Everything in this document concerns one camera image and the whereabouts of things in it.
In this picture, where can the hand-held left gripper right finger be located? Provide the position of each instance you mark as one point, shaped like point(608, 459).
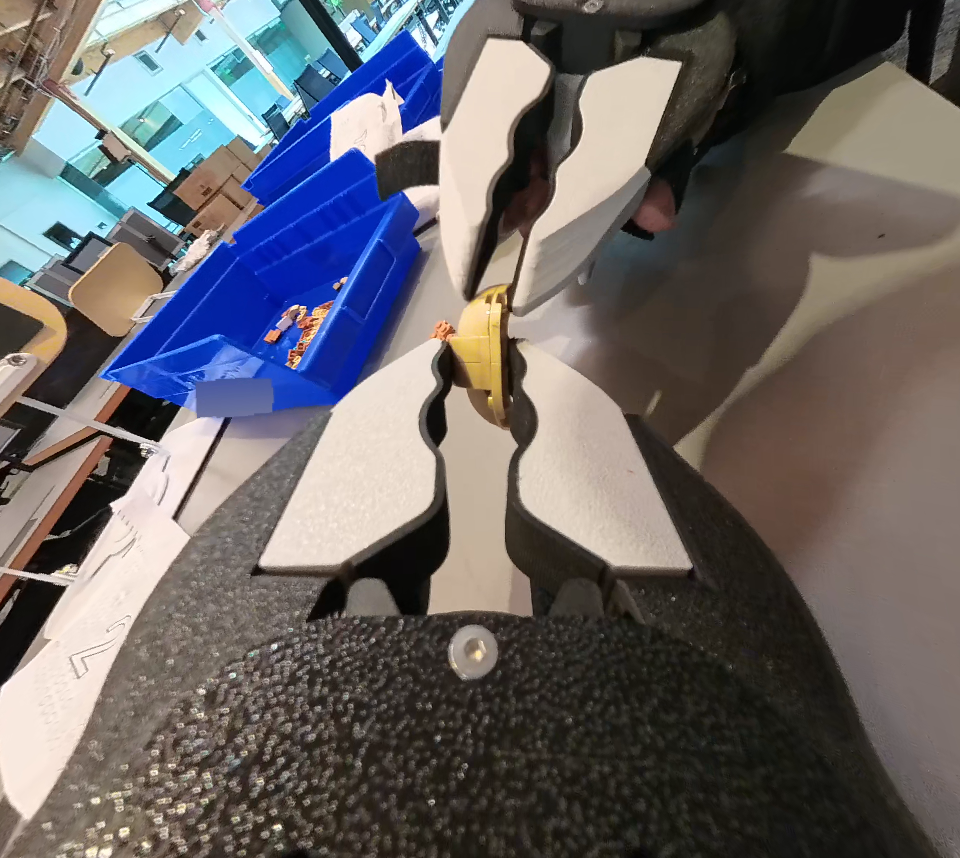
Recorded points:
point(600, 490)

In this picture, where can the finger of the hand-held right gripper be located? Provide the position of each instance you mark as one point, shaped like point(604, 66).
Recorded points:
point(480, 122)
point(622, 130)

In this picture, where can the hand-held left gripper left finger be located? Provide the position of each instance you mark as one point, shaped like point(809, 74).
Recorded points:
point(352, 490)

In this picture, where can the tan curved brick assembly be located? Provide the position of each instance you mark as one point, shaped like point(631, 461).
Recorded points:
point(484, 348)

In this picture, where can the grey desk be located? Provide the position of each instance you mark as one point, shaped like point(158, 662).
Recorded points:
point(825, 423)

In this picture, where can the person's right hand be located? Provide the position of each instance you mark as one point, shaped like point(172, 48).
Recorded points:
point(654, 209)

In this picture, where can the white crumpled bag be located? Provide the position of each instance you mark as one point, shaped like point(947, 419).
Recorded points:
point(367, 122)

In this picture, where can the pile of tan brown bricks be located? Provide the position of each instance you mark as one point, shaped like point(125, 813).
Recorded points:
point(307, 329)

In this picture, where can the reddish brown stacked small plates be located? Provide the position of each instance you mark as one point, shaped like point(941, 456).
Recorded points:
point(442, 330)

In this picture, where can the blue plastic bin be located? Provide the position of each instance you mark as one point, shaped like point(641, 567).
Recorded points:
point(300, 160)
point(187, 348)

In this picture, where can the stack of cardboard boxes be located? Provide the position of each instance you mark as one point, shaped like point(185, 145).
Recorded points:
point(217, 186)

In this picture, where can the white printed paper bag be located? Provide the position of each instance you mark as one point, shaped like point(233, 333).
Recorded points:
point(90, 610)

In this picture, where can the light wooden chair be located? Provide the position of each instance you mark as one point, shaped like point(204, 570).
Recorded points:
point(116, 288)

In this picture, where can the black equipment case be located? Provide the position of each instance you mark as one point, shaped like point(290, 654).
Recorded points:
point(146, 235)

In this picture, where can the black board with wooden rim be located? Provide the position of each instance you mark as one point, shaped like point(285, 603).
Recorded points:
point(22, 333)

